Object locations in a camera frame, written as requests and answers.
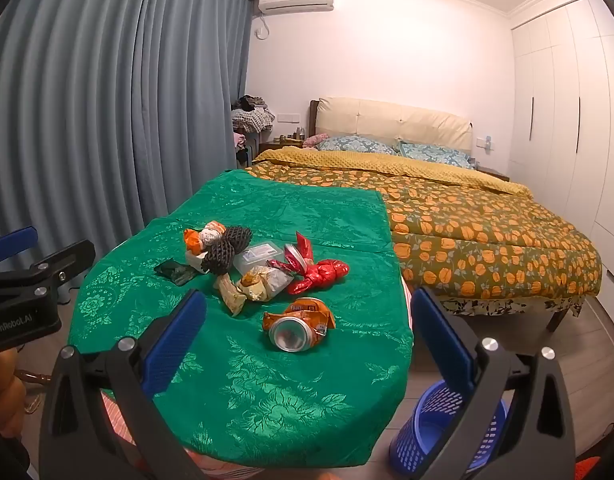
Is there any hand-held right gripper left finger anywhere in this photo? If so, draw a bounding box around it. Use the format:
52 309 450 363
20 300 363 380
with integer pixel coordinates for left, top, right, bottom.
39 289 208 480

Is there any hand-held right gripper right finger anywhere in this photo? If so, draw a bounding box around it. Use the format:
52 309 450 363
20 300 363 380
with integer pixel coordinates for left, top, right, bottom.
409 287 575 480

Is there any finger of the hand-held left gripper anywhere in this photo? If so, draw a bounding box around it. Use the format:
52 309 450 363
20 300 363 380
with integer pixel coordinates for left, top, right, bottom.
0 239 96 306
0 226 39 264

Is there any dark green wrapper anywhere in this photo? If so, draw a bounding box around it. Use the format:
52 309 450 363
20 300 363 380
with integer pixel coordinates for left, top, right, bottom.
153 258 197 281

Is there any beige wrapper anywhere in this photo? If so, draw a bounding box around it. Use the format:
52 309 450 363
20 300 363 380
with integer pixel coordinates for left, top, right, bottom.
214 274 248 316

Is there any white gold packet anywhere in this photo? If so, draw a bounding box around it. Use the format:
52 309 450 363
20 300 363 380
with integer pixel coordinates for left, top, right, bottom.
186 249 211 275

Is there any blue plastic basket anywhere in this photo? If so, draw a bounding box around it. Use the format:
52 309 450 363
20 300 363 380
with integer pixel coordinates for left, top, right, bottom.
389 380 508 477

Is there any black foam fruit net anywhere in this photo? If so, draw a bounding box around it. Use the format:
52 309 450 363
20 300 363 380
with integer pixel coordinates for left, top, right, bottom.
221 226 254 254
201 240 239 276

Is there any gold foil wrapper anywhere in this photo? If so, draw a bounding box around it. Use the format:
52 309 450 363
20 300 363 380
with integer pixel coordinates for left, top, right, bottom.
238 266 270 303

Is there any orange and white wrapper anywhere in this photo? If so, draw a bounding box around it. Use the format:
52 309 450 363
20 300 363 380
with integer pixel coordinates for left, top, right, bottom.
183 220 224 252

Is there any small white plastic box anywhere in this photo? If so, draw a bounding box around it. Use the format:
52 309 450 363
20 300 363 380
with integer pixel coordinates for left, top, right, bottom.
233 242 284 276

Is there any grey plastic bag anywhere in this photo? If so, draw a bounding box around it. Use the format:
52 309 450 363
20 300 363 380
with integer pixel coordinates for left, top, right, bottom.
262 265 294 295

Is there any crushed orange can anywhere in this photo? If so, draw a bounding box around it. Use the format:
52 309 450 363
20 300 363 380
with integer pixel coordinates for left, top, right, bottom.
262 298 336 354

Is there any red wrapper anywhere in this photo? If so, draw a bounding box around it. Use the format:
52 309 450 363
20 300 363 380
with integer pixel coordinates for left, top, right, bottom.
287 231 349 296

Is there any crushed red can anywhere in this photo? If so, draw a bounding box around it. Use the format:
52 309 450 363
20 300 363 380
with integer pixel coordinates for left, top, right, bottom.
267 244 311 276

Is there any person's left hand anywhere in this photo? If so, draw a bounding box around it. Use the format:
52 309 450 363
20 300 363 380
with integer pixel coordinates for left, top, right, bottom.
0 349 26 442

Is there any black and white bed skirt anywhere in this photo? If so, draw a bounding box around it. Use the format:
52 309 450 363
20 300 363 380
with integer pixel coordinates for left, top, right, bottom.
432 294 585 319

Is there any bed with floral quilt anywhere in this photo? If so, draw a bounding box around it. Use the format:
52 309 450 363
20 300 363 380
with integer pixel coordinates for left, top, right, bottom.
244 162 603 302

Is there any wooden bed leg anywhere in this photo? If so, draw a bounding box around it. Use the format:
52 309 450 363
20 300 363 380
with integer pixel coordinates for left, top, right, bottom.
546 305 571 333

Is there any green patterned tablecloth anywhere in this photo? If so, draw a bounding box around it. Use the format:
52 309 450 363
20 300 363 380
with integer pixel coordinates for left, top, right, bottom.
67 169 414 467

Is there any grey-blue curtain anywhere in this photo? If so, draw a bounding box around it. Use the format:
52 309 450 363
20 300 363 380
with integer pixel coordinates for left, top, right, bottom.
0 0 255 281

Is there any teal patterned pillow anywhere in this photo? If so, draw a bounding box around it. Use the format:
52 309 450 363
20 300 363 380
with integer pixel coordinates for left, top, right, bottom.
398 141 475 170
317 135 398 156

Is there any cream padded headboard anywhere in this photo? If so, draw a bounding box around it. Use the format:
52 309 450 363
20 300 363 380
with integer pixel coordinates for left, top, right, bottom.
309 96 474 163

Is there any wooden nightstand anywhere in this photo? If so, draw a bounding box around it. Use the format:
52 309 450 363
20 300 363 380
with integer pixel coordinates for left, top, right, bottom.
259 137 306 154

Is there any pile of clothes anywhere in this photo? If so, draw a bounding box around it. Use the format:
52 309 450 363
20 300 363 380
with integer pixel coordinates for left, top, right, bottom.
231 94 277 134

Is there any white wardrobe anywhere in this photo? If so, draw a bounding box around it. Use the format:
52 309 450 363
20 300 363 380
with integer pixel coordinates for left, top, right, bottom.
507 0 614 353

